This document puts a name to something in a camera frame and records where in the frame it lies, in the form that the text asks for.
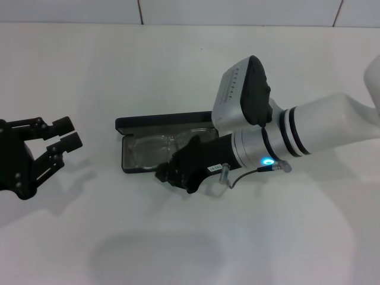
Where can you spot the clear white glasses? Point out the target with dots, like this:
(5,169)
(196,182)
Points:
(154,148)

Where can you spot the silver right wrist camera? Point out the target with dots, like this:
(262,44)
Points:
(240,95)

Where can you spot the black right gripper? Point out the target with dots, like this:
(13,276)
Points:
(205,157)

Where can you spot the black glasses case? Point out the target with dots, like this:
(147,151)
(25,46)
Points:
(136,121)

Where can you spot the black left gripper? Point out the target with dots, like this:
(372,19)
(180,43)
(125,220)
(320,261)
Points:
(15,160)

